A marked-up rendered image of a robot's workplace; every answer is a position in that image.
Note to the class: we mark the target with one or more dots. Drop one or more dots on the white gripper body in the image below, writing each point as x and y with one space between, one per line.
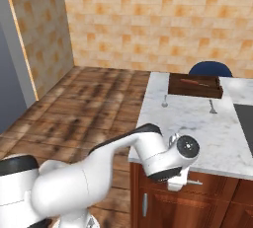
178 181

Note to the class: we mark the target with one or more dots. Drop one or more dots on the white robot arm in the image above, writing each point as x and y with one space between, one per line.
99 172

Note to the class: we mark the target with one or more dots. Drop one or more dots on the brown wooden drawer front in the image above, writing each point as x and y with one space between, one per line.
215 186

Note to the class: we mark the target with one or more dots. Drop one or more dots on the brown wooden tray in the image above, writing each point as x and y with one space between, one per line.
195 90

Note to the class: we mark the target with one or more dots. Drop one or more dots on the hot dog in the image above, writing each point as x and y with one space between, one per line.
195 82

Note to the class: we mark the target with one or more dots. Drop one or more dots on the brown wooden cupboard door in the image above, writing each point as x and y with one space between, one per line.
242 205
184 210

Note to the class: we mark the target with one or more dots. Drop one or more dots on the silver fork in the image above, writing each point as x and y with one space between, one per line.
212 108

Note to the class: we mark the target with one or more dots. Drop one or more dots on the black hob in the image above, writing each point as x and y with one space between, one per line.
246 123

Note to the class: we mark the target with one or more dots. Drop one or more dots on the blue chair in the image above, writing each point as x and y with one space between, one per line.
210 68

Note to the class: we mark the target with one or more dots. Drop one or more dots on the grey tall cabinet side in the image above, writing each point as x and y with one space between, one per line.
11 57

